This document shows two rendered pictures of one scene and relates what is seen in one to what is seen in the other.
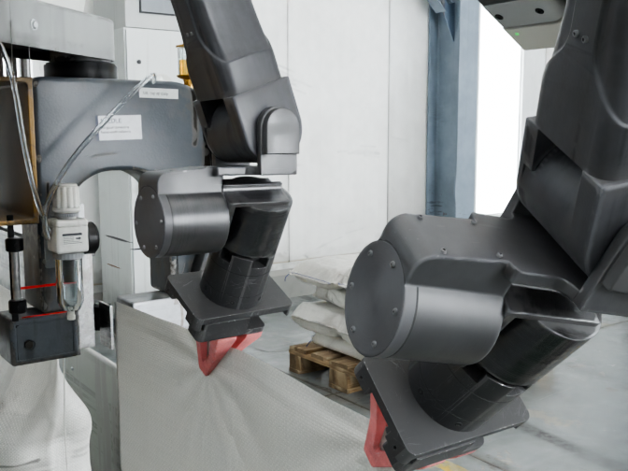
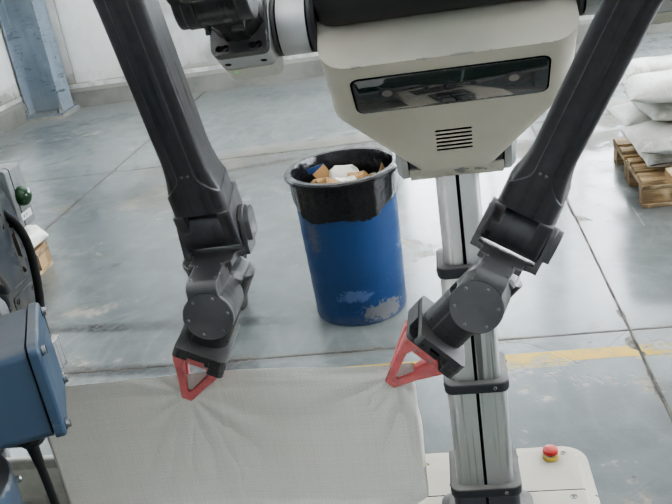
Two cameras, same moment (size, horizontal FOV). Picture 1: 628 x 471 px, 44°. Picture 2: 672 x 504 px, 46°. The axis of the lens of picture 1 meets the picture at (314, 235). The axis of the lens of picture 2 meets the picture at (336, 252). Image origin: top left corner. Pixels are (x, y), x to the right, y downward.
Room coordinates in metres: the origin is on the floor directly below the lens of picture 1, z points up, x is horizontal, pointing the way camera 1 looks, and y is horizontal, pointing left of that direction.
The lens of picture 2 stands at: (-0.05, 0.58, 1.59)
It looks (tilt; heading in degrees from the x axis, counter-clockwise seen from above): 23 degrees down; 315
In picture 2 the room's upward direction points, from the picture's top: 9 degrees counter-clockwise
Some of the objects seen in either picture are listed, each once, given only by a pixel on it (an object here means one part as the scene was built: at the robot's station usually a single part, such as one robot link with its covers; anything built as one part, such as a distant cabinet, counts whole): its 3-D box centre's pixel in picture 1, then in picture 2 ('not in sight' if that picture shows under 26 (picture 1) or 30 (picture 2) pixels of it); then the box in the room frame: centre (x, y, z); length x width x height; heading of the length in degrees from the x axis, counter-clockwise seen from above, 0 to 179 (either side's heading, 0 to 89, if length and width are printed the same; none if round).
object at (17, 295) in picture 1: (15, 275); not in sight; (0.87, 0.33, 1.12); 0.02 x 0.02 x 0.08
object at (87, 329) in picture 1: (79, 296); not in sight; (0.95, 0.29, 1.07); 0.03 x 0.01 x 0.13; 126
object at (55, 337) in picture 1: (37, 334); not in sight; (0.92, 0.33, 1.04); 0.08 x 0.06 x 0.05; 126
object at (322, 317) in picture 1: (359, 311); not in sight; (4.09, -0.24, 0.32); 0.67 x 0.42 x 0.14; 130
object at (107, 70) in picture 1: (80, 74); not in sight; (1.01, 0.29, 1.35); 0.09 x 0.09 x 0.03
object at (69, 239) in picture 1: (71, 251); not in sight; (0.88, 0.28, 1.14); 0.05 x 0.04 x 0.16; 126
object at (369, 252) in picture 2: not in sight; (352, 237); (2.15, -1.71, 0.32); 0.51 x 0.48 x 0.65; 126
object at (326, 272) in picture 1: (358, 267); not in sight; (4.09, -0.23, 0.56); 0.66 x 0.43 x 0.15; 123
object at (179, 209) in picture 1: (214, 180); (216, 269); (0.65, 0.08, 1.24); 0.11 x 0.09 x 0.12; 127
